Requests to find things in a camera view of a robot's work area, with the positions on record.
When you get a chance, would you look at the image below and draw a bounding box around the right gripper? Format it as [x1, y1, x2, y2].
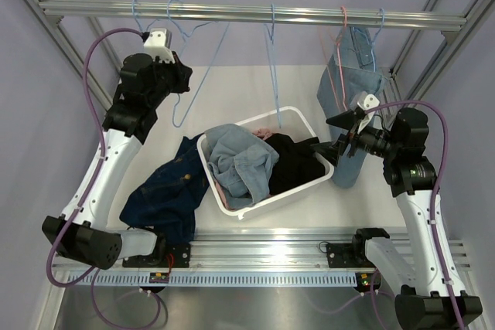
[312, 108, 401, 167]

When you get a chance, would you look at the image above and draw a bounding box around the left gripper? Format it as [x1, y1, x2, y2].
[147, 51, 193, 107]

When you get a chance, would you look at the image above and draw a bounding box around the black skirt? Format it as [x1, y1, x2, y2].
[265, 133, 326, 196]

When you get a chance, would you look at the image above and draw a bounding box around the blue hanger of dark denim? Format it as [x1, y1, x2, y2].
[166, 0, 231, 128]

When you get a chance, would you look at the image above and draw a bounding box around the pink skirt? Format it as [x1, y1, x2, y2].
[214, 127, 275, 209]

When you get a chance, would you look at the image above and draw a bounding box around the light blue wire hanger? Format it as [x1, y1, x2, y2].
[131, 0, 163, 33]

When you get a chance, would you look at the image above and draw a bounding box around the light blue denim skirt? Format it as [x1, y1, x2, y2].
[203, 123, 280, 209]

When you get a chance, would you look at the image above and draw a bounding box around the blue hanger of light denim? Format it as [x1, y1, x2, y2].
[264, 3, 282, 128]

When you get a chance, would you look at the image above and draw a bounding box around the dark blue denim skirt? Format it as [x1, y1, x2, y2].
[119, 136, 209, 244]

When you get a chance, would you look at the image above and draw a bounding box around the pink wire hanger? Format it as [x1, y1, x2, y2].
[317, 5, 348, 111]

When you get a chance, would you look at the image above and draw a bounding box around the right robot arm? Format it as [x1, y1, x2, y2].
[313, 107, 483, 329]

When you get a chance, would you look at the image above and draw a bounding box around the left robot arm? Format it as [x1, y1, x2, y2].
[42, 50, 193, 270]

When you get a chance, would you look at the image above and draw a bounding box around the blue hanger far right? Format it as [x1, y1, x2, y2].
[350, 7, 387, 76]

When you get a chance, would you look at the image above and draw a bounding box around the white plastic basket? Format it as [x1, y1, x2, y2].
[197, 106, 334, 220]

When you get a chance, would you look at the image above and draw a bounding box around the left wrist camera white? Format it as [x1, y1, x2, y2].
[142, 28, 175, 63]

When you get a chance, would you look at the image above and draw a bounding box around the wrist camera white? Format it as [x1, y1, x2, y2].
[350, 91, 380, 134]
[142, 28, 175, 63]

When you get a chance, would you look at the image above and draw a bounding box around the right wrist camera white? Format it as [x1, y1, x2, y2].
[350, 91, 380, 134]

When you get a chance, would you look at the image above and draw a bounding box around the right aluminium frame post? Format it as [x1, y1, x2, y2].
[388, 0, 495, 134]

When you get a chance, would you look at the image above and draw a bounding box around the aluminium frame post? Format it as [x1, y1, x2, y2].
[0, 0, 142, 122]
[388, 0, 495, 134]

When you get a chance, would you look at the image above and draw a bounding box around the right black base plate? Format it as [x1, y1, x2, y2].
[326, 243, 374, 268]

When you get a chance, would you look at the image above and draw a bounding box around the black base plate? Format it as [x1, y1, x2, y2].
[326, 243, 374, 268]
[122, 243, 191, 269]

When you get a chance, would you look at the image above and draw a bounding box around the front aluminium rail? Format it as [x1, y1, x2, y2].
[52, 227, 473, 271]

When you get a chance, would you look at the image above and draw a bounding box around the aluminium hanging rail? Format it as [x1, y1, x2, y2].
[38, 0, 465, 32]

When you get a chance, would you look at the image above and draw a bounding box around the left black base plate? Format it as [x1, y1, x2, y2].
[122, 243, 191, 269]

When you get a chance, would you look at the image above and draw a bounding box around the left aluminium frame post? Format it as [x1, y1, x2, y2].
[0, 0, 142, 122]

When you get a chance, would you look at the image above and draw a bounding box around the slotted cable duct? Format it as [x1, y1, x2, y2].
[80, 270, 357, 287]

